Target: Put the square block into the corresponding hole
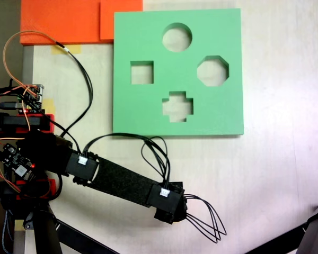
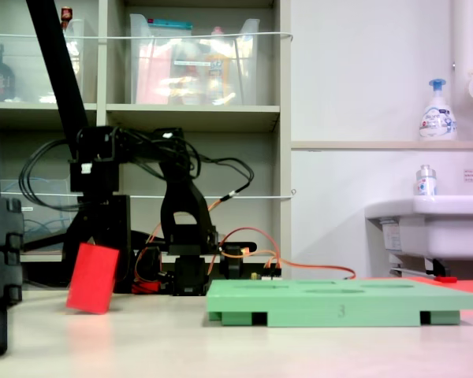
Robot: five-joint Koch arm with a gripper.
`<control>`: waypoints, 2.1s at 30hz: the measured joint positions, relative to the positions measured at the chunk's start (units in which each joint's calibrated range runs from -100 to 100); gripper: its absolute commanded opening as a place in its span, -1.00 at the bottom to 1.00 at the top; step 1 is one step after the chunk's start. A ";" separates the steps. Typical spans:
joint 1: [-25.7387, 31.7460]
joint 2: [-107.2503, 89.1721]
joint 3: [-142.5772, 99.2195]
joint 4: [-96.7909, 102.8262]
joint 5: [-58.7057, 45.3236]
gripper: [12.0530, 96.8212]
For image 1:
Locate large orange foam block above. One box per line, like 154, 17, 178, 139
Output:
20, 0, 101, 45

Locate green shape sorting board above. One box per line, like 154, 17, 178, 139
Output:
112, 8, 244, 138

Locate thick black tripod leg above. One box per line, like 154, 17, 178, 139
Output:
31, 207, 63, 254
296, 199, 318, 254

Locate small black circuit board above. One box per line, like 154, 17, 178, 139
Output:
0, 142, 37, 184

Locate circuit board with green terminal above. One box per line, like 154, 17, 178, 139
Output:
15, 84, 46, 114

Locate wide yellow tape strip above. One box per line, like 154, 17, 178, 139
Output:
50, 44, 82, 55

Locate black gripper cable loops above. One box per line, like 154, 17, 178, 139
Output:
184, 194, 227, 244

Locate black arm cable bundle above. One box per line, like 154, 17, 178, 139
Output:
82, 132, 171, 186

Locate long black cable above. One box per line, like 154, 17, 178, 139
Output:
55, 41, 94, 138

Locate blue braided cable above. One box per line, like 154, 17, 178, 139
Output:
2, 210, 12, 253

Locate thin orange wire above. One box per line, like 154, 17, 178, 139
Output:
2, 30, 59, 92

